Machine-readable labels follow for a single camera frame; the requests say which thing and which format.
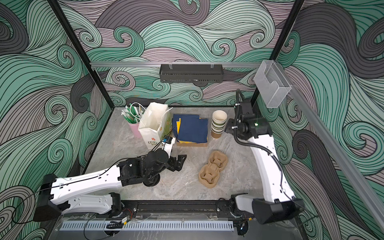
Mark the dark blue napkin stack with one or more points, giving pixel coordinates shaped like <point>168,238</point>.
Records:
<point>190,128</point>

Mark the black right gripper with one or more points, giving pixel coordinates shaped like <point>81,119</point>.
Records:
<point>244,135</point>

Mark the black enclosure corner post right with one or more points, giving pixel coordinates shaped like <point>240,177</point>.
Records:
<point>287,27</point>

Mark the white paper takeout bag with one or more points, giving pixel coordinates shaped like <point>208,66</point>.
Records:
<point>155,124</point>

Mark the stack of paper cups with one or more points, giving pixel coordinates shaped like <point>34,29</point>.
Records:
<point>219,120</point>

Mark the black coffee cup lid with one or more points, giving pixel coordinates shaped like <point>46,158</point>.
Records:
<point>152,182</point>

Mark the grey aluminium rail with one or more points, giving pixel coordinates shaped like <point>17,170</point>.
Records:
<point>138,64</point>

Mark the clear acrylic wall holder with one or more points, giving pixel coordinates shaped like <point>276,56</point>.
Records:
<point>273,83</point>

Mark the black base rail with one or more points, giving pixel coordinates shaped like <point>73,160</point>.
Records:
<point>216,207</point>

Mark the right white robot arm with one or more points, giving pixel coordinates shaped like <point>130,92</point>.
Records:
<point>278,202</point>

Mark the brown pulp cup carrier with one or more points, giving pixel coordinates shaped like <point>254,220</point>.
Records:
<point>209,174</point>

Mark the pink straw holder cup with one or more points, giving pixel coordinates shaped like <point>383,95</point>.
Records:
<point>135,130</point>

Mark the bundle of wrapped straws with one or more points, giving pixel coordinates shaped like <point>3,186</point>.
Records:
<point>133,113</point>

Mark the black enclosure corner post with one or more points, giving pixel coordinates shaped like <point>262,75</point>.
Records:
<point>79,49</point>
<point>287,27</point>

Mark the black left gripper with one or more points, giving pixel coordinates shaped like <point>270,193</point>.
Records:
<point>174,166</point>

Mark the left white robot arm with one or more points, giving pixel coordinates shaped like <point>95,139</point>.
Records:
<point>58,196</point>

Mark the black enclosure corner post left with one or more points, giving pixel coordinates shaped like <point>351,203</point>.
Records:
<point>79,49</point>

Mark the black wall-mounted tray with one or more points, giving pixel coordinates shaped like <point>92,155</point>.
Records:
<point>191,74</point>

